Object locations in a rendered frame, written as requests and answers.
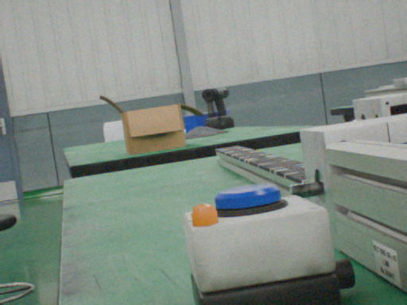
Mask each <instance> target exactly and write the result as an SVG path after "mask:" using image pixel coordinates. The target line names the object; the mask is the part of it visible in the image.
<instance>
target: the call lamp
mask: <svg viewBox="0 0 407 305"><path fill-rule="evenodd" d="M218 222H219V220H218V215H217V211H216V209H215V208H214V206H213V205H211V204H205V203H202V204H200V205H197V206H194V208H193V211H192V225H193V226H210V225H214V224H216V223H218Z"/></svg>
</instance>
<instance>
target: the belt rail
mask: <svg viewBox="0 0 407 305"><path fill-rule="evenodd" d="M216 156H219V157H220V159H219V158H217V162H218V164H221V165H222V166H223V167H225V168H228V169H230V170H231V171H233V172H235V173H237V174H239V175H241V176H243V177H245V178H246V179H249V180H251V181H253V182H254V183H256V184H274V185H275V186H277V187H278V188H280V195H281V197H283V198H284V197H287V196H290V190H289V187H290V185H293V184H298V183H296V182H293V181H292V180H289V179H285V178H283V177H280V176H278V175H276V174H272V173H270V172H267V171H265V170H264V169H261V168H256V167H255V166H253V165H251V164H248V163H243V162H242V161H240V160H237V159H235V158H231V157H229V156H227V155H224V154H222V153H220V152H216Z"/></svg>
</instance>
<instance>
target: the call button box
mask: <svg viewBox="0 0 407 305"><path fill-rule="evenodd" d="M215 209H216V211H217V215H218V220H219V222H218V223H216V224H214V225H210V226H193V225H192V210H191V211H189V212H187V213H184V216H183V219H182V220H183V225H184V238H185V243H186V248H187V254H188V262H189V265H190V269H191V271H192V273H191V275H190V277H191V282H192V290H193V295H194V300H195V303H196V305H342V301H341V295H340V290H339V289H346V288H352V287H354V285H355V274H354V267H353V265H352V263H351V261H349V260H348V259H347V258H346V259H342V260H337V261H336V260H335V254H334V249H333V244H332V239H331V228H330V218H329V213H328V212H327V210H326V209H325V208H323V207H321V206H318V205H316V204H315V203H312V202H310V201H308V200H306V199H302V198H301V197H300V196H296V195H290V196H287V197H284V198H281V199H280V200H277V201H275V202H273V203H268V204H265V205H262V206H256V207H248V208H242V209H217V208H215Z"/></svg>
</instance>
